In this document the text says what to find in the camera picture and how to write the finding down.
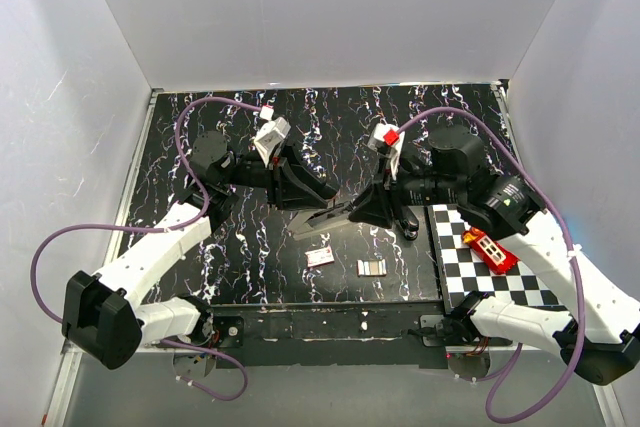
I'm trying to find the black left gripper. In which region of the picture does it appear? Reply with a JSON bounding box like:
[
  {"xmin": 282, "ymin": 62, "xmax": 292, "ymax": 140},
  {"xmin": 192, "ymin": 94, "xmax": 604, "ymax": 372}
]
[{"xmin": 220, "ymin": 140, "xmax": 331, "ymax": 209}]

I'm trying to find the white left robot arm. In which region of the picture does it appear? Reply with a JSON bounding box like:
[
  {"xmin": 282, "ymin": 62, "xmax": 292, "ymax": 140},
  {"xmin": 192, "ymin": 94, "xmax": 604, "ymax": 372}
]
[{"xmin": 62, "ymin": 130, "xmax": 339, "ymax": 370}]

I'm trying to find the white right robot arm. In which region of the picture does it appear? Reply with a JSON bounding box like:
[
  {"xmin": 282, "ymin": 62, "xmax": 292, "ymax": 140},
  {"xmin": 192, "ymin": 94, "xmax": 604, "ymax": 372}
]
[{"xmin": 349, "ymin": 124, "xmax": 639, "ymax": 385}]

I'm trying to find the open staple box tray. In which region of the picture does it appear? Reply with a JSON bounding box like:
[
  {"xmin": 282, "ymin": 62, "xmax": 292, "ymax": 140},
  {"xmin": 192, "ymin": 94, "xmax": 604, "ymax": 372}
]
[{"xmin": 357, "ymin": 259, "xmax": 387, "ymax": 277}]

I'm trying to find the white red staple box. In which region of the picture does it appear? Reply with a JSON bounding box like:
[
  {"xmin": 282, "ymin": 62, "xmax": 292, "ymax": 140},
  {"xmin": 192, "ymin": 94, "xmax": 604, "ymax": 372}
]
[{"xmin": 305, "ymin": 247, "xmax": 334, "ymax": 268}]

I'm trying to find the black white checkerboard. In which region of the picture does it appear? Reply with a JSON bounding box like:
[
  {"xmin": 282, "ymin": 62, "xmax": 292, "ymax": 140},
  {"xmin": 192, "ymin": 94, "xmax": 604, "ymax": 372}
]
[{"xmin": 427, "ymin": 205, "xmax": 564, "ymax": 311}]

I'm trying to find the red yellow toy vehicle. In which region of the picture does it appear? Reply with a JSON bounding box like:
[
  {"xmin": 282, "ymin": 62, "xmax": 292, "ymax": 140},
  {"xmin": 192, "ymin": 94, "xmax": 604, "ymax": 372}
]
[{"xmin": 462, "ymin": 227, "xmax": 519, "ymax": 275}]

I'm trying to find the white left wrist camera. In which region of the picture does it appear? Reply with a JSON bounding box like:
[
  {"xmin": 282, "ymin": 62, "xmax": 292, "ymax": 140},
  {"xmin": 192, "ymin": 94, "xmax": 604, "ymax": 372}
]
[{"xmin": 253, "ymin": 117, "xmax": 290, "ymax": 167}]

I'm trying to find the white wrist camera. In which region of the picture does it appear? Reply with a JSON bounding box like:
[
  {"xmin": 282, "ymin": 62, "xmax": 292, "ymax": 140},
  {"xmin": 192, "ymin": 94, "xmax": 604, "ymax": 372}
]
[
  {"xmin": 253, "ymin": 117, "xmax": 290, "ymax": 167},
  {"xmin": 367, "ymin": 123, "xmax": 405, "ymax": 180}
]

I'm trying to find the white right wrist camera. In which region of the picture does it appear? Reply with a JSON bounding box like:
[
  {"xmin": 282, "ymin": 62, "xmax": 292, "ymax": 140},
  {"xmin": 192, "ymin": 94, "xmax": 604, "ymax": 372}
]
[{"xmin": 367, "ymin": 123, "xmax": 405, "ymax": 180}]

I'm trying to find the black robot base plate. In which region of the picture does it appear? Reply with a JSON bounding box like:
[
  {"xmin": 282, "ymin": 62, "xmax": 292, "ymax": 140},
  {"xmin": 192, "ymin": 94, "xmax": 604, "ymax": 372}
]
[{"xmin": 212, "ymin": 301, "xmax": 489, "ymax": 369}]

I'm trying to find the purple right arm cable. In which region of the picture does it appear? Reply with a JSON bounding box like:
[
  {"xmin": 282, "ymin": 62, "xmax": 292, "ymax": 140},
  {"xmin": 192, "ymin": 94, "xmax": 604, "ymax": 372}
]
[{"xmin": 387, "ymin": 107, "xmax": 586, "ymax": 424}]

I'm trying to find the aluminium frame rail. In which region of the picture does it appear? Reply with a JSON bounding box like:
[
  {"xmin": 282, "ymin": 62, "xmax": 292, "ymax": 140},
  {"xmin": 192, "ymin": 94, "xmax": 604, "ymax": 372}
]
[{"xmin": 39, "ymin": 89, "xmax": 160, "ymax": 426}]

